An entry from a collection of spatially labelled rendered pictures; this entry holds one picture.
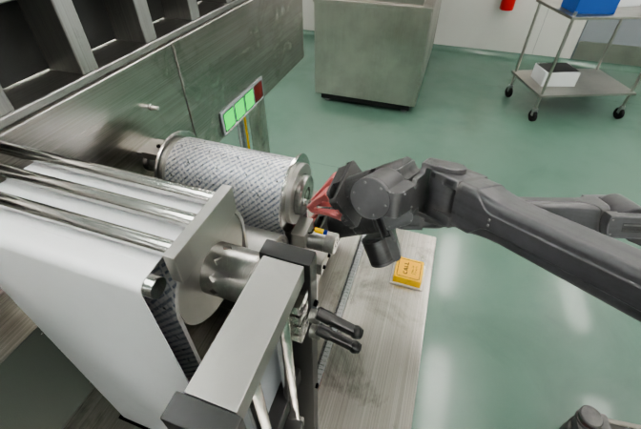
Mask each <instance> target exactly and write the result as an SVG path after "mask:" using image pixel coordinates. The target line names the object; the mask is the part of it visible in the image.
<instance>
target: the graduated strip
mask: <svg viewBox="0 0 641 429"><path fill-rule="evenodd" d="M365 236H366V235H361V236H360V239H359V242H358V245H357V248H356V251H355V253H354V256H353V258H352V261H351V264H350V267H349V270H348V273H347V276H346V279H345V281H344V284H343V287H342V289H341V294H340V297H339V300H338V303H337V306H336V309H335V312H334V315H336V316H338V317H342V315H343V312H344V309H345V306H346V303H347V300H348V298H349V295H350V291H351V288H352V285H353V282H354V279H355V276H356V273H357V271H358V268H359V264H360V261H361V258H362V253H363V250H364V247H363V245H362V239H363V238H364V237H365ZM333 344H334V342H331V341H329V340H324V343H323V345H322V348H321V350H320V355H319V358H318V384H319V388H318V391H319V389H320V386H321V381H322V378H323V374H324V371H325V368H326V365H327V362H328V359H329V357H330V354H331V351H332V347H333Z"/></svg>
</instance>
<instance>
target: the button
mask: <svg viewBox="0 0 641 429"><path fill-rule="evenodd" d="M423 271H424V263H423V262H421V261H418V260H414V259H410V258H406V257H402V256H401V259H400V260H399V261H397V263H396V267H395V271H394V275H393V281H395V282H399V283H402V284H405V285H409V286H413V287H416V288H420V287H421V283H422V277H423Z"/></svg>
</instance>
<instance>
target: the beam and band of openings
mask: <svg viewBox="0 0 641 429"><path fill-rule="evenodd" d="M244 1H245V0H0V130H2V129H4V128H6V127H8V126H9V125H11V124H13V123H14V122H16V121H18V120H20V119H22V118H24V117H26V116H28V115H30V114H31V113H33V112H36V111H38V110H40V109H42V108H44V107H46V106H48V105H49V104H51V103H52V102H54V101H56V100H58V99H60V98H62V97H64V96H65V95H67V94H69V93H71V92H74V91H76V90H78V89H80V88H81V87H83V86H85V85H87V84H89V83H91V82H93V81H94V80H96V79H97V78H99V77H101V76H103V75H105V74H107V73H109V72H112V71H113V70H115V69H117V68H119V67H121V66H123V65H125V64H127V63H129V62H130V61H132V60H134V59H136V58H137V57H139V56H141V55H143V54H145V53H146V52H148V51H151V50H153V49H155V48H157V47H159V46H161V45H162V44H164V43H166V42H168V41H170V40H172V39H174V38H176V37H178V36H180V35H181V34H182V33H184V32H186V31H189V30H191V29H193V28H195V27H196V26H198V25H200V24H202V23H204V22H206V21H208V20H210V19H212V18H213V17H215V16H217V15H219V14H221V13H223V12H225V11H227V10H228V9H230V8H232V7H234V6H236V5H238V4H240V3H242V2H244ZM162 17H163V18H162ZM160 18H161V19H160ZM158 19H159V20H158ZM109 41H110V42H109ZM107 42H108V43H107ZM105 43H106V44H105ZM100 45H101V46H100ZM98 46H99V47H98ZM26 78H27V79H26ZM24 79H25V80H24ZM21 80H22V81H21ZM19 81H20V82H19ZM17 82H18V83H17ZM15 83H16V84H15ZM12 84H14V85H12Z"/></svg>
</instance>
